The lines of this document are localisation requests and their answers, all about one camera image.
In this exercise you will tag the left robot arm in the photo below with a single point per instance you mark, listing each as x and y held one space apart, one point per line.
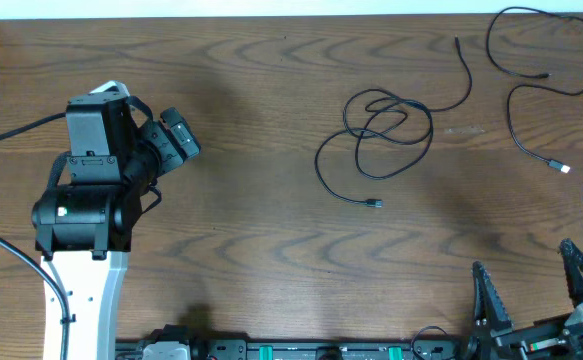
119 149

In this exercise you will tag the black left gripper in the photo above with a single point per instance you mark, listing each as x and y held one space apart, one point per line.
171 154

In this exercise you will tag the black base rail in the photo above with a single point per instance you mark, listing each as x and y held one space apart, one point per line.
181 342

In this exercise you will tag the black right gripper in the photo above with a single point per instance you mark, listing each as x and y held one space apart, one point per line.
493 317

